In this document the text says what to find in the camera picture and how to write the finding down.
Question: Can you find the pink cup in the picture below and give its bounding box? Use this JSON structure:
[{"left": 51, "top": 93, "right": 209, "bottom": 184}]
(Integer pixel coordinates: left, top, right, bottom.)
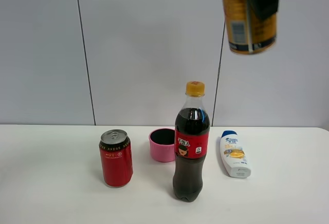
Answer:
[{"left": 149, "top": 128, "right": 175, "bottom": 163}]

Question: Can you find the red drink can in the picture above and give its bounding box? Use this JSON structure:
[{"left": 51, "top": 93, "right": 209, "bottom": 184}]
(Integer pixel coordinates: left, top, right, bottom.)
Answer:
[{"left": 99, "top": 129, "right": 133, "bottom": 188}]

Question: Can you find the yellow drink can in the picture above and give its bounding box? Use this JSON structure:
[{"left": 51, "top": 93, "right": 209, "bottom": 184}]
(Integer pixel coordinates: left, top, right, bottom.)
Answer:
[{"left": 223, "top": 0, "right": 277, "bottom": 55}]

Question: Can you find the cola bottle yellow cap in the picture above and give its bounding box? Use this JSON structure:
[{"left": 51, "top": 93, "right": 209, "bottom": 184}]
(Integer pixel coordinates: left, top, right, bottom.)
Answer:
[{"left": 173, "top": 81, "right": 210, "bottom": 202}]

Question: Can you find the white shampoo bottle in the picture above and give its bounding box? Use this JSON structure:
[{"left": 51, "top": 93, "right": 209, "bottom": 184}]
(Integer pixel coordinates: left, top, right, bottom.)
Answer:
[{"left": 220, "top": 130, "right": 251, "bottom": 179}]

